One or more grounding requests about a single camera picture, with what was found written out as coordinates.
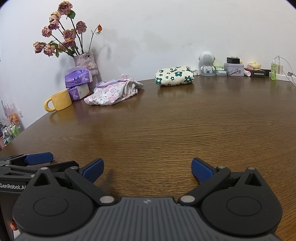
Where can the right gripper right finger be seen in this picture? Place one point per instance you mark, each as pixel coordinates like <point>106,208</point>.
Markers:
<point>238,204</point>

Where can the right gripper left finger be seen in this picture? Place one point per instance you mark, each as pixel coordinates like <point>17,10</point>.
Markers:
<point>52,206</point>

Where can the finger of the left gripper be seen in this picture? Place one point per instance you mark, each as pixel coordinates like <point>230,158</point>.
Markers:
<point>28,159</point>
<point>9,170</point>

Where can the pink floral baby dress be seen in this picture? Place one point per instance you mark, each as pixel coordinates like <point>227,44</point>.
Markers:
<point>114,91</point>

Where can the yellow ceramic mug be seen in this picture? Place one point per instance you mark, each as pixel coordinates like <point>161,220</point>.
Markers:
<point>60,101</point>

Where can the lower purple tissue pack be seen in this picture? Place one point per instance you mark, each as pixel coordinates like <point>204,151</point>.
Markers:
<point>78,92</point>

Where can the purple tissue pack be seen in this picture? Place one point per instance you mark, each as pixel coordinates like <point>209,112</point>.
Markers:
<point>78,92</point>
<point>77,76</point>

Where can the upper purple tissue pack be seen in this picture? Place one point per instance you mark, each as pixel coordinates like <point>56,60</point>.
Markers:
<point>77,76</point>

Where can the pink patterned flower vase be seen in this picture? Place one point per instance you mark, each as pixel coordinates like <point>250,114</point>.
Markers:
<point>87,60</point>

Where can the white tube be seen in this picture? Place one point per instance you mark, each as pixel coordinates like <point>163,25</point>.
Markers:
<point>247,73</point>

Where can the dark red box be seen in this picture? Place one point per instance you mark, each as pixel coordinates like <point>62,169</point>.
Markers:
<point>258,73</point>

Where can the grey tin box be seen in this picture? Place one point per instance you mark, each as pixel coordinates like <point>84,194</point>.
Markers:
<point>234,69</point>

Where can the green white small boxes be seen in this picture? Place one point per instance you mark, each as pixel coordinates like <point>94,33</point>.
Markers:
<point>220,71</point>

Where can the white power strip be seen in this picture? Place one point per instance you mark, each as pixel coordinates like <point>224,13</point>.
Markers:
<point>281,75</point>

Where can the yellow sticky note stack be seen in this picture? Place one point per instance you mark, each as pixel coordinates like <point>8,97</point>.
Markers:
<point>254,66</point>

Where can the green spray bottle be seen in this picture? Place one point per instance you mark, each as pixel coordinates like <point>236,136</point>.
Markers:
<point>273,70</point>

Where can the black charger block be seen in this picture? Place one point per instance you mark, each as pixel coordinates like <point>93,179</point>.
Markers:
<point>233,60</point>

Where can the cream green-flower folded cloth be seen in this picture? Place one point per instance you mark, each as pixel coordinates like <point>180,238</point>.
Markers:
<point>179,75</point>

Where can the white astronaut speaker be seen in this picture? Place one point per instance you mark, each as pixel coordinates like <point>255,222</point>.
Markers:
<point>207,60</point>

